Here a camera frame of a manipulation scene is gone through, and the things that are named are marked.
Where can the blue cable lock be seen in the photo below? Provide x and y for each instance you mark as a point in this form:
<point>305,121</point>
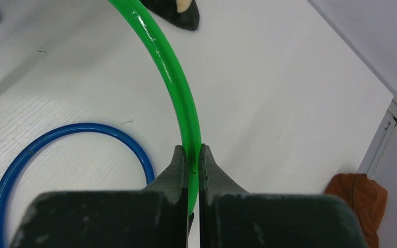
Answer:
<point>10,177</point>

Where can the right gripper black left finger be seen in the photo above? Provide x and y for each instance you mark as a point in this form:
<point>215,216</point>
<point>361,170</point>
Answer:
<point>155,216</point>

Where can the aluminium frame post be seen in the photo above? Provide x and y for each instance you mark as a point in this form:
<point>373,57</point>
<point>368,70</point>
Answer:
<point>380,142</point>

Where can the green cable lock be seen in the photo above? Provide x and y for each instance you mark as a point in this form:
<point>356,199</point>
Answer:
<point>154,39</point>

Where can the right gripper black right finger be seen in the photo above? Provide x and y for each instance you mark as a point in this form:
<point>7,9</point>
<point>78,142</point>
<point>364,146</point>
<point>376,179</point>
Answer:
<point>232,217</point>

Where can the black floral patterned cloth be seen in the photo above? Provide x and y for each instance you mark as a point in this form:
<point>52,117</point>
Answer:
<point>183,14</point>

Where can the brown crumpled cloth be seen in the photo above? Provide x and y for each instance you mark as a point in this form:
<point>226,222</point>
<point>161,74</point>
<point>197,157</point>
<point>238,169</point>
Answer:
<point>366,198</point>

